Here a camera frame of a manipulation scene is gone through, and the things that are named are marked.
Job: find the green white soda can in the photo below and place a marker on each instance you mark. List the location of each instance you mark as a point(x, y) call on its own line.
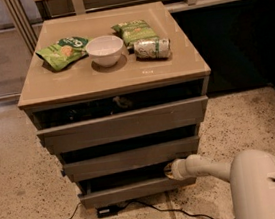
point(152, 48)

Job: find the grey three-drawer cabinet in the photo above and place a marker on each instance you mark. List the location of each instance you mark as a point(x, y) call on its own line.
point(85, 92)

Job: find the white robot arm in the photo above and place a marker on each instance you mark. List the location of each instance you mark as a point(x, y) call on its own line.
point(251, 175)

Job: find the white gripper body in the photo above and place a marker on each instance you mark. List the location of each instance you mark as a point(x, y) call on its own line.
point(178, 170)

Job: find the grey drawer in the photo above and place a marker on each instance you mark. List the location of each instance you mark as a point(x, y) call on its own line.
point(113, 128)
point(129, 185)
point(130, 160)

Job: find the grey bottom drawer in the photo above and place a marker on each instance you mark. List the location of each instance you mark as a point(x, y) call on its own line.
point(129, 185)

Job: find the black power adapter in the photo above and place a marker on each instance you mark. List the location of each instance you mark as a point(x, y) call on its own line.
point(107, 211)

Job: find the grey middle drawer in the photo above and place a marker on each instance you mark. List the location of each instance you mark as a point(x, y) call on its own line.
point(130, 160)

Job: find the green chip bag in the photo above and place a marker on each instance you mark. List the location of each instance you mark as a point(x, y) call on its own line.
point(133, 31)
point(64, 52)

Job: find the white ceramic bowl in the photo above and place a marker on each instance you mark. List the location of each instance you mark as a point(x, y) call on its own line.
point(105, 51)

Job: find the green chip bag left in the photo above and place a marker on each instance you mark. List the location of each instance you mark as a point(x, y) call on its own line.
point(64, 52)

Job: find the grey top drawer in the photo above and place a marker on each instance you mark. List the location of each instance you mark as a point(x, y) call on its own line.
point(113, 128)

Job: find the green chip bag right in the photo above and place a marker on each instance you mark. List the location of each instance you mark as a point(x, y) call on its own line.
point(133, 31)

